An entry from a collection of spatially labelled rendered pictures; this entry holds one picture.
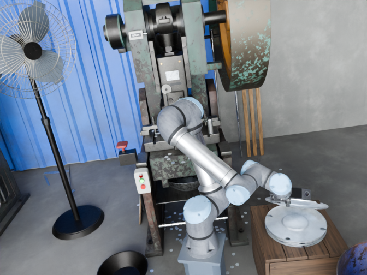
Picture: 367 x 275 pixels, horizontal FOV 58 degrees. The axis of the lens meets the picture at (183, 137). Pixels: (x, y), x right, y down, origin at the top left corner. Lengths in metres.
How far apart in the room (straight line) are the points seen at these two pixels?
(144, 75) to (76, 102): 1.56
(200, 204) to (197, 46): 0.84
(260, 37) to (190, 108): 0.47
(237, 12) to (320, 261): 1.16
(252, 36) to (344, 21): 1.95
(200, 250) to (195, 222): 0.14
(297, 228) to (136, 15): 1.32
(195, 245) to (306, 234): 0.55
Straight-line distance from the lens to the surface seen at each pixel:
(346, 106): 3.67
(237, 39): 1.56
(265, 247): 1.69
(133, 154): 1.88
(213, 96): 2.29
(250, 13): 1.56
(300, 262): 1.68
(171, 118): 1.29
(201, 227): 1.42
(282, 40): 3.26
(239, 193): 1.19
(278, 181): 1.27
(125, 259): 2.22
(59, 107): 3.39
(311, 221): 1.81
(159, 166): 1.93
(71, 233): 2.58
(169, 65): 1.88
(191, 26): 1.81
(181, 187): 2.11
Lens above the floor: 1.51
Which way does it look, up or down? 24 degrees down
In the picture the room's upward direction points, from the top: 8 degrees counter-clockwise
